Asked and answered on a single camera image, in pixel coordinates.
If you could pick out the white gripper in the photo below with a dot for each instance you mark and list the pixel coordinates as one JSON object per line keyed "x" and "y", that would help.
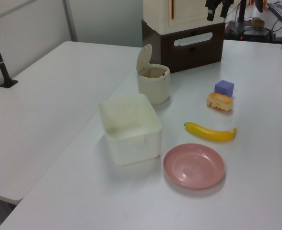
{"x": 219, "y": 2}

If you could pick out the white plastic storage box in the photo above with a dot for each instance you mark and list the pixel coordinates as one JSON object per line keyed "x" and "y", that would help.
{"x": 133, "y": 151}

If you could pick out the beige trash can with lid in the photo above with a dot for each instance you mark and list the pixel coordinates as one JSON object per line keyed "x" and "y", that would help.
{"x": 154, "y": 88}

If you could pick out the black monitor stand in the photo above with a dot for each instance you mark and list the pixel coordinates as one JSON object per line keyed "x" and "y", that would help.
{"x": 241, "y": 10}

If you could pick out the small brown box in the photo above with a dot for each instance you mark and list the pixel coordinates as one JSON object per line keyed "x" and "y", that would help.
{"x": 258, "y": 23}

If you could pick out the black device with red light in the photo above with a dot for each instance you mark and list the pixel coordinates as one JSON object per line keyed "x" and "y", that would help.
{"x": 253, "y": 33}

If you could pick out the dark brown crate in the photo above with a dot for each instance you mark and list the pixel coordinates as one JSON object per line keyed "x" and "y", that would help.
{"x": 191, "y": 57}

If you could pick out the black keyboard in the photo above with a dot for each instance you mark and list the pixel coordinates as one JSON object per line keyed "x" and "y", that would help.
{"x": 281, "y": 10}

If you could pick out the purple cube block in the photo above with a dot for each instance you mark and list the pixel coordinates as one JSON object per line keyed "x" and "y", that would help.
{"x": 224, "y": 88}

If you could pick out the toasted bread loaf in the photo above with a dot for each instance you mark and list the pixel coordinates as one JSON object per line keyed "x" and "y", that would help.
{"x": 220, "y": 101}

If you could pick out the yellow banana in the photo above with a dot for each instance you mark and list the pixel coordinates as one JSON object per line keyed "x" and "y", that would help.
{"x": 210, "y": 133}

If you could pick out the pink plastic plate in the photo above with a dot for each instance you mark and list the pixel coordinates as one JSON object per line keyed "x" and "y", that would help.
{"x": 193, "y": 166}

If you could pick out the black camera stand pole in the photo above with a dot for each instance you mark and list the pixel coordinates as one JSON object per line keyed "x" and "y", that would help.
{"x": 0, "y": 64}

